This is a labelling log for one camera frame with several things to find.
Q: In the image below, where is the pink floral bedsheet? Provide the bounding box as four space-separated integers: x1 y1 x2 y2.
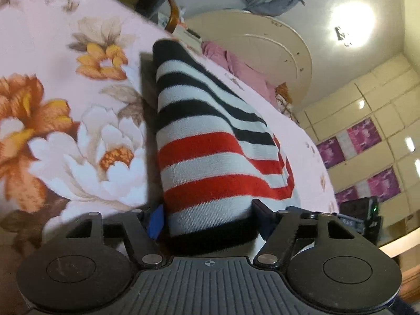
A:
0 0 339 315

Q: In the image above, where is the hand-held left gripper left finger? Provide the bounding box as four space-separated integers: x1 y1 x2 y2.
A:
65 203 165 267

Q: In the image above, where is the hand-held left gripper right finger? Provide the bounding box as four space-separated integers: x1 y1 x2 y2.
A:
251 198 360 268

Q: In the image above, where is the cream round headboard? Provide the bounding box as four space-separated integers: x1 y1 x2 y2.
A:
184 10 312 113

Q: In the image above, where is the pink blanket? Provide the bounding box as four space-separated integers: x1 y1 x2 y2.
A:
201 39 280 103

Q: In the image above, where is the wooden chair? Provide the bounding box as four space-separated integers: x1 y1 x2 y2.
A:
80 0 182 34

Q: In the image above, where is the striped black white red sock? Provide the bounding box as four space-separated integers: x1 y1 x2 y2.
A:
152 39 296 256

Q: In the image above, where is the ceiling light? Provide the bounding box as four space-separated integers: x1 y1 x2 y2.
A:
327 1 376 49

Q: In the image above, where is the orange patterned pillow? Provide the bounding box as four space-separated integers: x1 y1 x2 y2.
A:
275 83 300 123

